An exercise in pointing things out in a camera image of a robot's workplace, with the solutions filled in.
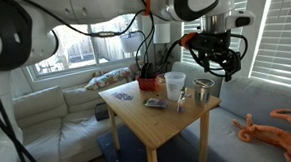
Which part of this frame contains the silver metal cup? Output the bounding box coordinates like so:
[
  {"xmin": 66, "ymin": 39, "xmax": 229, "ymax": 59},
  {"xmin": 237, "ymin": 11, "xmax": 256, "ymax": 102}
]
[{"xmin": 191, "ymin": 76, "xmax": 217, "ymax": 105}]

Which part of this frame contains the gray fabric sofa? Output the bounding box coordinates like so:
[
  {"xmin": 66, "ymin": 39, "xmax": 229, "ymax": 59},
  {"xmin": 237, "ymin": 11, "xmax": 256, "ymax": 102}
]
[{"xmin": 170, "ymin": 54, "xmax": 291, "ymax": 162}]

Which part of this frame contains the dark floor rug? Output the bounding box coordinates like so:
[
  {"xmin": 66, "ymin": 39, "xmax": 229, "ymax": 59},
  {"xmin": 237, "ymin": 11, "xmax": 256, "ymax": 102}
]
[{"xmin": 96, "ymin": 121, "xmax": 204, "ymax": 162}]

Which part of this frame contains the small orange container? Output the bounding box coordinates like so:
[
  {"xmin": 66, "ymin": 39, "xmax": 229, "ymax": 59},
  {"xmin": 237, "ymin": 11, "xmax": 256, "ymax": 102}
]
[{"xmin": 155, "ymin": 75, "xmax": 167, "ymax": 95}]

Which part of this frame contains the small black box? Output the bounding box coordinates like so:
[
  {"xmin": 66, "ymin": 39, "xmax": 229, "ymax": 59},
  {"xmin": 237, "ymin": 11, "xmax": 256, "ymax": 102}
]
[{"xmin": 94, "ymin": 102, "xmax": 111, "ymax": 123}]

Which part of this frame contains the black discs stack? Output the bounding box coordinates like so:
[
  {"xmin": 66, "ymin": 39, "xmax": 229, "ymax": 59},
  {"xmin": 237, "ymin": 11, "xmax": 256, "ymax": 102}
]
[{"xmin": 140, "ymin": 61, "xmax": 155, "ymax": 79}]

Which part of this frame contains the orange cable clip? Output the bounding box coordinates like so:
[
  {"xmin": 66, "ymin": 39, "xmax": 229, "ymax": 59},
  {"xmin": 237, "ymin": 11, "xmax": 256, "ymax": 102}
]
[
  {"xmin": 178, "ymin": 31, "xmax": 198, "ymax": 50},
  {"xmin": 141, "ymin": 0, "xmax": 154, "ymax": 17}
]

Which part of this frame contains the white leather sofa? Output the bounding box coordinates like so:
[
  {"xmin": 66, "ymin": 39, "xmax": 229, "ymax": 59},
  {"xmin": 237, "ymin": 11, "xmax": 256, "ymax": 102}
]
[{"xmin": 9, "ymin": 70, "xmax": 141, "ymax": 162}]

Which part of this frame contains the wooden square table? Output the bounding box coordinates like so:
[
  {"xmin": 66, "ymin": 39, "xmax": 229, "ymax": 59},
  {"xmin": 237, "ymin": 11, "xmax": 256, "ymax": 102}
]
[{"xmin": 97, "ymin": 70, "xmax": 226, "ymax": 162}]

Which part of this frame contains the white outdoor tank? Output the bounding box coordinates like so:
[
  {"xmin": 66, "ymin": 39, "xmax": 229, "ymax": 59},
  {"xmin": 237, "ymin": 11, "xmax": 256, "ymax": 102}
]
[{"xmin": 119, "ymin": 30, "xmax": 145, "ymax": 54}]

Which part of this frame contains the red patterned box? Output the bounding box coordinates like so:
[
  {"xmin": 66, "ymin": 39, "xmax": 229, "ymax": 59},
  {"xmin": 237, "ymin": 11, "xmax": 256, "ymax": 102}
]
[{"xmin": 136, "ymin": 73, "xmax": 160, "ymax": 92}]

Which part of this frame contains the small clear bottle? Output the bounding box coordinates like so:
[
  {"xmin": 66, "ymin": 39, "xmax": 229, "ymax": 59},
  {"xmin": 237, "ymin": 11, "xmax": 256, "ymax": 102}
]
[{"xmin": 175, "ymin": 87, "xmax": 192, "ymax": 113}]

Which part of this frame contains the orange octopus plush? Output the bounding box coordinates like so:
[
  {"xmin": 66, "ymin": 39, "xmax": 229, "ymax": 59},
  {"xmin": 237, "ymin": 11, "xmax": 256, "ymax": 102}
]
[{"xmin": 231, "ymin": 107, "xmax": 291, "ymax": 162}]

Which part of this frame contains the floral pillow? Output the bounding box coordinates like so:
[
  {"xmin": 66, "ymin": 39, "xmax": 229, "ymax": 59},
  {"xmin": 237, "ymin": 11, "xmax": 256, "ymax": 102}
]
[{"xmin": 84, "ymin": 66, "xmax": 134, "ymax": 92}]

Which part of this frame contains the translucent plastic cup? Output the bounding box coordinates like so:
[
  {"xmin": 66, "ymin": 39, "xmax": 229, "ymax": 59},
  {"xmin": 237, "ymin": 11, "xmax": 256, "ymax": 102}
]
[{"xmin": 163, "ymin": 70, "xmax": 189, "ymax": 102}]

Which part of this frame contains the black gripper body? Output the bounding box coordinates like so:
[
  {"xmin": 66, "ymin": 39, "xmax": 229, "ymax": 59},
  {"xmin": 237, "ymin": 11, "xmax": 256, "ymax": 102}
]
[{"xmin": 190, "ymin": 29, "xmax": 242, "ymax": 71}]

